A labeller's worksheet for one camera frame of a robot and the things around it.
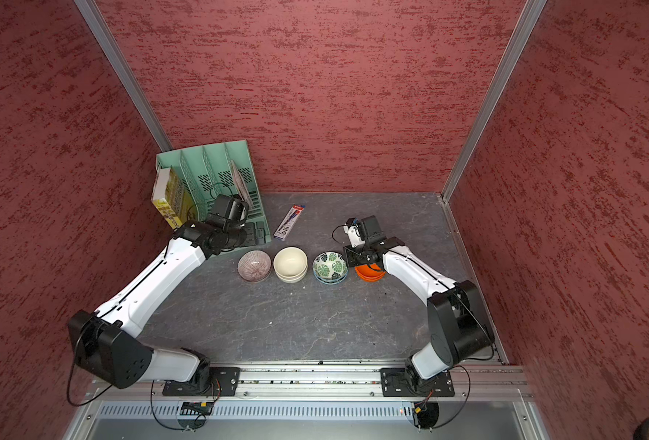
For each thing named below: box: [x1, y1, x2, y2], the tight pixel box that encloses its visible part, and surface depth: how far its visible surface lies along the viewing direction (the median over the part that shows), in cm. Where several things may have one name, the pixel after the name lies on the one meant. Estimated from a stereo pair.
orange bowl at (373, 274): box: [354, 263, 386, 282], surface depth 91 cm
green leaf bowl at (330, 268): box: [311, 251, 350, 286], surface depth 96 cm
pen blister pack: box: [273, 204, 306, 242], surface depth 112 cm
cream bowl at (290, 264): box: [273, 246, 308, 285], surface depth 94 cm
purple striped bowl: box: [236, 249, 273, 283], surface depth 94 cm
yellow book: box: [150, 166, 198, 231], surface depth 90 cm
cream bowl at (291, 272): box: [274, 261, 309, 285], surface depth 94 cm
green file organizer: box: [155, 139, 272, 246], surface depth 105 cm
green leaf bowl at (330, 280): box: [313, 275, 349, 286], surface depth 91 cm
